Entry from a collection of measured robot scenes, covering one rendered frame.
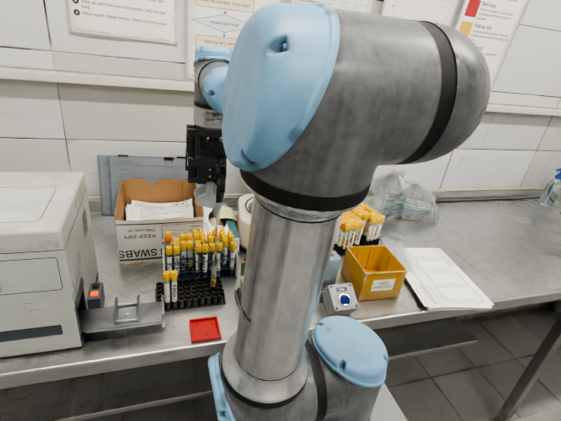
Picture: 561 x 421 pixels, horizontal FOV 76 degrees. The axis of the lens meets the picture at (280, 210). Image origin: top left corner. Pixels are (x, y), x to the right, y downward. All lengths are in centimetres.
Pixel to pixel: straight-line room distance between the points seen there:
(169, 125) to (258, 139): 109
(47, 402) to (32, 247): 96
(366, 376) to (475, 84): 39
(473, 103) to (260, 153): 16
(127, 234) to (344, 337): 71
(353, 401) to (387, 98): 43
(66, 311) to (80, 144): 66
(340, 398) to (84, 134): 110
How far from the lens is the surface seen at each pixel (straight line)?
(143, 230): 109
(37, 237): 77
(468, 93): 31
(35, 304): 86
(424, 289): 119
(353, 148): 26
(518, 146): 214
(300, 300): 37
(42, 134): 138
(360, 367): 55
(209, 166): 78
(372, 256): 117
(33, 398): 169
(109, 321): 92
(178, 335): 92
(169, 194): 134
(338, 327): 59
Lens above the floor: 154
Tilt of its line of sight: 27 degrees down
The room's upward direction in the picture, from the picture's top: 8 degrees clockwise
